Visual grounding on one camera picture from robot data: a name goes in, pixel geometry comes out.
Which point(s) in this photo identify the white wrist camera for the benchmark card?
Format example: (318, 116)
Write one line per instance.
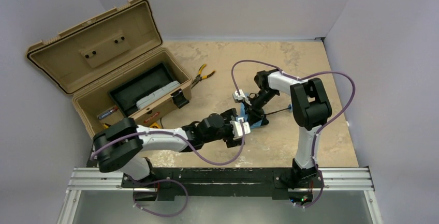
(239, 96)
(240, 127)

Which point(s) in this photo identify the tan plastic toolbox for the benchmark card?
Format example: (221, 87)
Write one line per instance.
(97, 55)

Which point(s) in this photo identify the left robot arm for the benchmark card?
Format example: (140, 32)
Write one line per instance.
(117, 148)

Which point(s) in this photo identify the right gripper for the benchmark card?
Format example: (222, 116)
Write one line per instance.
(255, 112)

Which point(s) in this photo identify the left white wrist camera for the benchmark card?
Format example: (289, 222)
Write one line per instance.
(240, 127)

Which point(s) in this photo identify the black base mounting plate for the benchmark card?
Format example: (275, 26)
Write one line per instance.
(275, 183)

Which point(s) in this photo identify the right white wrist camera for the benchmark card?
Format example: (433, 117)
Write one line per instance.
(239, 96)

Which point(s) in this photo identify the yellow tape measure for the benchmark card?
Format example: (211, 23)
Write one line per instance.
(155, 125)

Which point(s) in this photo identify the black toolbox tray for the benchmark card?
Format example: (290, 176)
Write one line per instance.
(129, 93)

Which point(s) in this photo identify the grey box in toolbox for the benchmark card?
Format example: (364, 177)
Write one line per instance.
(156, 94)

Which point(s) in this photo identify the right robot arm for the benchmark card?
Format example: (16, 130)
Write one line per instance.
(310, 107)

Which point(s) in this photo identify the aluminium rail frame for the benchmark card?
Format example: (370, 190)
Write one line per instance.
(348, 196)

